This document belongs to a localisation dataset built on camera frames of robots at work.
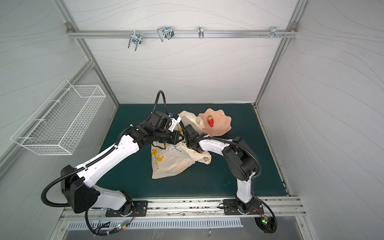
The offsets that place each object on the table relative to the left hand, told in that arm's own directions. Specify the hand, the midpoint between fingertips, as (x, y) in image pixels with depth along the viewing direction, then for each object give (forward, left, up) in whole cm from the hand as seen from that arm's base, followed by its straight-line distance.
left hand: (186, 136), depth 74 cm
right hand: (-1, +9, -14) cm, 17 cm away
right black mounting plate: (-27, -25, -21) cm, 42 cm away
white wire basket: (-5, +59, +10) cm, 60 cm away
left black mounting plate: (-29, +23, -23) cm, 43 cm away
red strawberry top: (+26, -15, -19) cm, 36 cm away
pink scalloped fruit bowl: (+26, -23, -22) cm, 41 cm away
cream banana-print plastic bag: (-8, +10, -10) cm, 16 cm away
